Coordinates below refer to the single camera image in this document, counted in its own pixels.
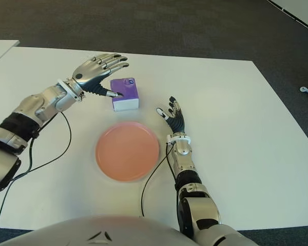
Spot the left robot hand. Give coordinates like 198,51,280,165
72,53,129,98

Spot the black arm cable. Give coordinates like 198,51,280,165
140,142,178,218
0,110,72,246

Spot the grey robot torso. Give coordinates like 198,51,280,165
0,216,196,246

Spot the purple tissue paper pack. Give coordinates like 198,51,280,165
110,77,140,112

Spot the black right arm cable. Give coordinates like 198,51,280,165
140,142,178,218

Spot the pink round plate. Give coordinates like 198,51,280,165
95,121,160,183

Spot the white neighbouring table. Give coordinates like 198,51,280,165
0,39,21,69

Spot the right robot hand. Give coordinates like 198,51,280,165
156,96,187,134

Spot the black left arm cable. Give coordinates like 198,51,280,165
0,110,72,246

